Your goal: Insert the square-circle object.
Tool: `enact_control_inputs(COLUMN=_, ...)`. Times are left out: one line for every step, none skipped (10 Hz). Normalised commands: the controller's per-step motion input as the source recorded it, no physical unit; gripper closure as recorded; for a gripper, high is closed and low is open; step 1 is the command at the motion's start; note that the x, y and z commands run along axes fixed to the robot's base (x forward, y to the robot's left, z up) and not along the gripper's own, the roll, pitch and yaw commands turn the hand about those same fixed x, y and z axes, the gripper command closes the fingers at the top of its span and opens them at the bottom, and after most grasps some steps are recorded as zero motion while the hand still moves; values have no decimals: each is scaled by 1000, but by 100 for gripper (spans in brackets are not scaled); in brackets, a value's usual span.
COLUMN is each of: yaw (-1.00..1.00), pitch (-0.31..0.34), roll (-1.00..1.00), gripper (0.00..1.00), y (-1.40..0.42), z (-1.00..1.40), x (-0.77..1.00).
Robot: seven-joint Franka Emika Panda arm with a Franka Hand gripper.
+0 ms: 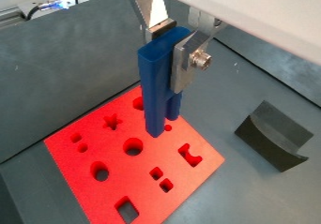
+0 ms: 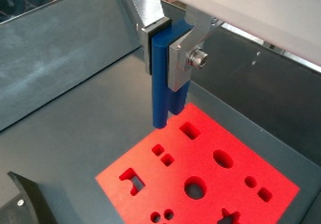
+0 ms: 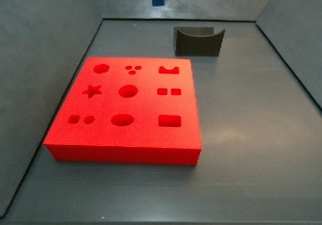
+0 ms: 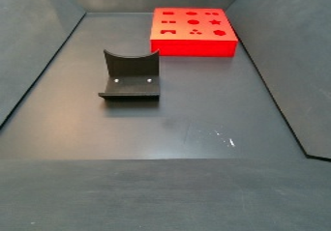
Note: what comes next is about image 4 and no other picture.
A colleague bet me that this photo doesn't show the black curved holder stand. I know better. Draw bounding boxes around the black curved holder stand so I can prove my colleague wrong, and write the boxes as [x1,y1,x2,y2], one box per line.
[98,50,161,100]

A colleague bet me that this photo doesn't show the red shape-sorter block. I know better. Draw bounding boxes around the red shape-sorter block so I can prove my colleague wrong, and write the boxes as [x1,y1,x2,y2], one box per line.
[150,8,238,57]

